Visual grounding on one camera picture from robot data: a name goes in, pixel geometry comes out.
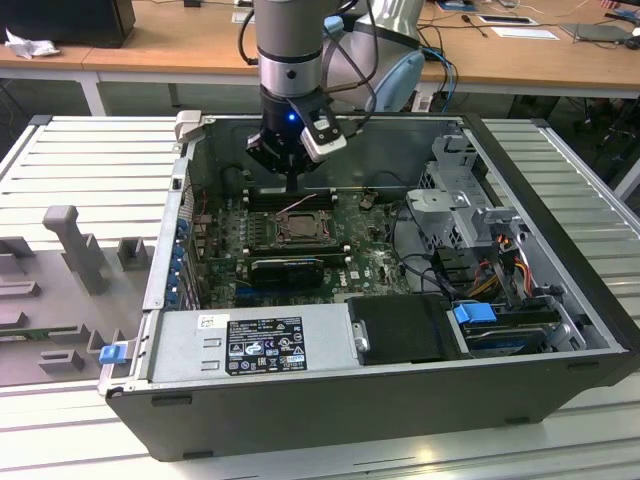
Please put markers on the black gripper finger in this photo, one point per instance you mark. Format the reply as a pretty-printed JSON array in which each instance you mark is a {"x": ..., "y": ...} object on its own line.
[
  {"x": 260, "y": 150},
  {"x": 295, "y": 182}
]

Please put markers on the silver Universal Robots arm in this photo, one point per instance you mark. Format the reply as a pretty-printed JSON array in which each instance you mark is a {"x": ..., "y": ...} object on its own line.
[{"x": 287, "y": 30}]

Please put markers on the black RAM slot row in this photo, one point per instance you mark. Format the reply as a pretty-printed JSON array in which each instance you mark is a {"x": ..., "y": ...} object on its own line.
[
  {"x": 265, "y": 200},
  {"x": 295, "y": 248}
]

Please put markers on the CPU socket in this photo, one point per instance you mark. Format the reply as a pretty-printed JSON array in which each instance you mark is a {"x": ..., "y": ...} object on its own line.
[{"x": 277, "y": 240}]

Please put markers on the grey case release latch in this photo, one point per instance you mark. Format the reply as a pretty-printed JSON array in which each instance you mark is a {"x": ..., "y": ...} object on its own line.
[{"x": 189, "y": 125}]

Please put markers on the black graphics card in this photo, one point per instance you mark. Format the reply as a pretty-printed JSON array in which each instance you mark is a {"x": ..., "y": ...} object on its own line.
[{"x": 285, "y": 274}]

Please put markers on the green motherboard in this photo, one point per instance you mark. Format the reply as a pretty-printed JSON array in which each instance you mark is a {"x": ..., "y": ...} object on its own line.
[{"x": 365, "y": 260}]

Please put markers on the wooden desk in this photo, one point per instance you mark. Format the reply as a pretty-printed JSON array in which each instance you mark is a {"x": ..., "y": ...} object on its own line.
[{"x": 200, "y": 40}]

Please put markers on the silver metal drive cage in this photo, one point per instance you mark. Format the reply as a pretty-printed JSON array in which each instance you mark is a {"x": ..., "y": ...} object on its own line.
[{"x": 440, "y": 200}]

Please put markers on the black plastic shroud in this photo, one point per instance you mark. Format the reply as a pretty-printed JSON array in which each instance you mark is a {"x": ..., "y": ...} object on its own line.
[{"x": 400, "y": 330}]

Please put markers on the silver power supply with label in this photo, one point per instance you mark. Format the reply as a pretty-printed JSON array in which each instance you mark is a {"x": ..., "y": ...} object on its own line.
[{"x": 190, "y": 350}]

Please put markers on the hard disk in blue carrier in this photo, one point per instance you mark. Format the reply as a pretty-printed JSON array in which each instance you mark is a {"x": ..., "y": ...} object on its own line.
[{"x": 475, "y": 315}]

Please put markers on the black computer box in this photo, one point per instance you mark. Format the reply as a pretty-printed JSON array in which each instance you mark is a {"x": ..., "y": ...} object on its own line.
[{"x": 65, "y": 20}]

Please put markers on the black open PC case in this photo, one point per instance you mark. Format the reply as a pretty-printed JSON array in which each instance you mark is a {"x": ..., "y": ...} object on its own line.
[{"x": 300, "y": 420}]

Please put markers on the grey parts rack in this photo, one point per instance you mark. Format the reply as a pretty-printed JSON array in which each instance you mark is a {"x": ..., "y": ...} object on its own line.
[{"x": 55, "y": 290}]

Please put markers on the white framed tablet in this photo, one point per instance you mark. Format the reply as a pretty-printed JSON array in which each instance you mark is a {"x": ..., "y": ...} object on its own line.
[{"x": 507, "y": 20}]

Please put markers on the blue plastic latch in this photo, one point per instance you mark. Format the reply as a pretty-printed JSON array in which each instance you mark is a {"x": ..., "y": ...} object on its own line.
[{"x": 112, "y": 354}]

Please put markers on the crumpled white paper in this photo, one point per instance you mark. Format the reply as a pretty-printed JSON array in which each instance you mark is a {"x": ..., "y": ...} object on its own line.
[{"x": 30, "y": 46}]

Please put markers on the white paper sheet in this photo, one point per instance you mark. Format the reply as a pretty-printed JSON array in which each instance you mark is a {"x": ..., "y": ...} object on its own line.
[{"x": 525, "y": 33}]

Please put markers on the grey laptop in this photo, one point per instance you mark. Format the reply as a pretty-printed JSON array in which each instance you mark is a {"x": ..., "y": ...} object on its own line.
[{"x": 600, "y": 32}]

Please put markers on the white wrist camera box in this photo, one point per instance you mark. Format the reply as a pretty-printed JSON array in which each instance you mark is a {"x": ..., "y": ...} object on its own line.
[{"x": 325, "y": 145}]

